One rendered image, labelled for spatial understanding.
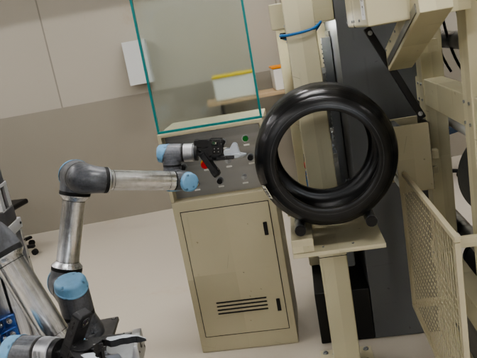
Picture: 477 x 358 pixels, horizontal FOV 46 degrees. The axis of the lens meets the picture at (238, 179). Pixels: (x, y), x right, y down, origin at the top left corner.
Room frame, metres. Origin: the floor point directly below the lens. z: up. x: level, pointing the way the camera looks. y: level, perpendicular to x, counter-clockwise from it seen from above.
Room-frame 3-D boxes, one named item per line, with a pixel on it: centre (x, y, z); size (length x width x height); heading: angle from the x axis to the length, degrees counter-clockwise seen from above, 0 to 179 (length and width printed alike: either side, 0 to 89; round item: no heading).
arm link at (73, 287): (1.91, 0.67, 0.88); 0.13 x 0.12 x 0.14; 28
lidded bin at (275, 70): (5.59, -0.70, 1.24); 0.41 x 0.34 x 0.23; 91
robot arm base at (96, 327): (1.91, 0.66, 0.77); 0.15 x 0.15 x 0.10
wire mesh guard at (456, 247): (1.99, -0.67, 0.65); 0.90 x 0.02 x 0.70; 173
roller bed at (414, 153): (2.43, -0.77, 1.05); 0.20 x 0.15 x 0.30; 173
